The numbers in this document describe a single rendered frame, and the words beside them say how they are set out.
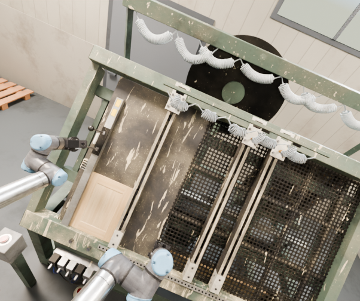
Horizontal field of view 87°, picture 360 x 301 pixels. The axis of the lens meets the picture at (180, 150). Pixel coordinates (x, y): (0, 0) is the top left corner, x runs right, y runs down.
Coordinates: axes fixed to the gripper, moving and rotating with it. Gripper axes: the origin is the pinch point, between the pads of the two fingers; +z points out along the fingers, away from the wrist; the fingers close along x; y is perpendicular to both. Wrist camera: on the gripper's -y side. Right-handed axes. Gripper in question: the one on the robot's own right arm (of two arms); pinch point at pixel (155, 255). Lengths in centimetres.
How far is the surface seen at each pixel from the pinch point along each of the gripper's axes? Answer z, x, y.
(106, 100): 13, 75, 77
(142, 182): 22.3, 25.5, 34.9
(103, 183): 29, 50, 24
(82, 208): 37, 56, 4
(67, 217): 39, 62, -4
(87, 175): 26, 61, 25
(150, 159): 16, 27, 50
